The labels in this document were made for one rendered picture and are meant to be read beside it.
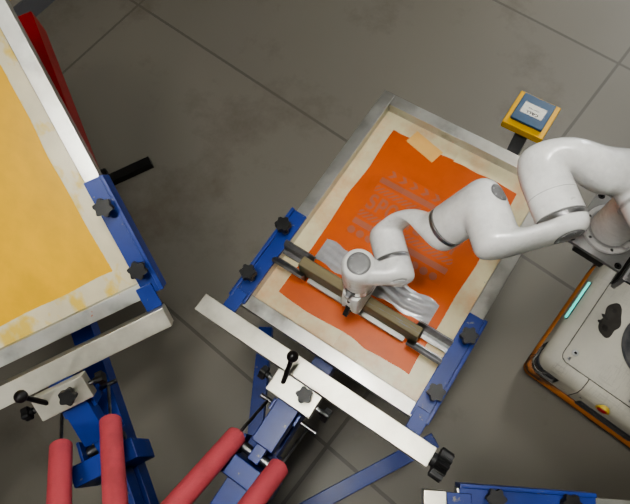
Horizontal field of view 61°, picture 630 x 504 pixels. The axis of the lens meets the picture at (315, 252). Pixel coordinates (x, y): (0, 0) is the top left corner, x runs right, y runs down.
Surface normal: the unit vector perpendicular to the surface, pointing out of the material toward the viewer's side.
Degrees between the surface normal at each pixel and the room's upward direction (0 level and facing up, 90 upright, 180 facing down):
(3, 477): 0
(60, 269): 32
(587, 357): 0
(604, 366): 0
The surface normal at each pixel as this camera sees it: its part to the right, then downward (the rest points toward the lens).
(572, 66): -0.07, -0.35
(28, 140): 0.17, 0.14
